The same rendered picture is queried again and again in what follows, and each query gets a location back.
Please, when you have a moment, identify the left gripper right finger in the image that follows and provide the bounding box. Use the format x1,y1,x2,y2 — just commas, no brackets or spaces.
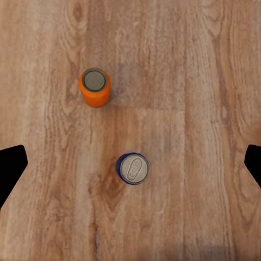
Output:
244,144,261,187

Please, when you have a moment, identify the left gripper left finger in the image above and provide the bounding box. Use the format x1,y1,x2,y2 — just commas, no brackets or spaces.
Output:
0,145,28,208

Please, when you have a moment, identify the can of soda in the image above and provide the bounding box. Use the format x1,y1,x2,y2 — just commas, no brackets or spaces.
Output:
79,67,110,108
116,153,150,185

